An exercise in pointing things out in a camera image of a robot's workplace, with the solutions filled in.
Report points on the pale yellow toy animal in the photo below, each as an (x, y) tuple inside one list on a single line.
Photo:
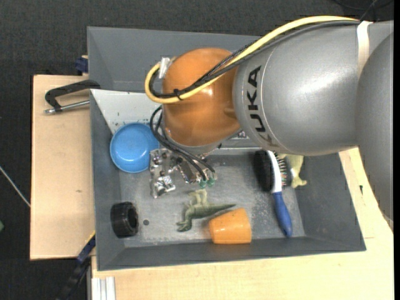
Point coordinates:
[(296, 167)]

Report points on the blue plastic bowl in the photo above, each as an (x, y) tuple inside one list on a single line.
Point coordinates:
[(132, 148)]

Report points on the grey metal bin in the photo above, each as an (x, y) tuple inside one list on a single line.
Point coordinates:
[(162, 208)]

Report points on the orange plastic cup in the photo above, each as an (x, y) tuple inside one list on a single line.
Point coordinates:
[(231, 228)]

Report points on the green toy dinosaur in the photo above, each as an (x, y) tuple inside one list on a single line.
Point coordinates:
[(203, 210)]

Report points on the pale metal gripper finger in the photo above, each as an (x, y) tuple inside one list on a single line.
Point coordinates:
[(164, 181), (158, 159)]

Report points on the white and blue brush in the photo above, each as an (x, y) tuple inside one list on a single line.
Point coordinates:
[(282, 211)]

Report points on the black oval ribbed object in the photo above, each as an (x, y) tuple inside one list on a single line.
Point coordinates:
[(262, 170)]

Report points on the pale wood flat board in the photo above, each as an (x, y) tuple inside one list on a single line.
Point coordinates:
[(61, 173)]

